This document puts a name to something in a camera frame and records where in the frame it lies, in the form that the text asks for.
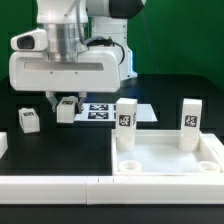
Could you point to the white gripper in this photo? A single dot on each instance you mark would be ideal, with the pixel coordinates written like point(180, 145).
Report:
point(96, 70)

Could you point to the white square table top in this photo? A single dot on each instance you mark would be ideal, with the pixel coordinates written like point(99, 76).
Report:
point(156, 152)

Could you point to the white marker sheet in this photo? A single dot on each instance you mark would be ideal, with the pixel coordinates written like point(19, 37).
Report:
point(107, 112)

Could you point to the white part at left edge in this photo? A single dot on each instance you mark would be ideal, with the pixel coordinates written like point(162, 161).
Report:
point(3, 143)

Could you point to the white front fence bar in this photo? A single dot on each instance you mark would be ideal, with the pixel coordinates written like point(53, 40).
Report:
point(199, 189)

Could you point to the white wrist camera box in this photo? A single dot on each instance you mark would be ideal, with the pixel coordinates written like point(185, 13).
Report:
point(35, 40)

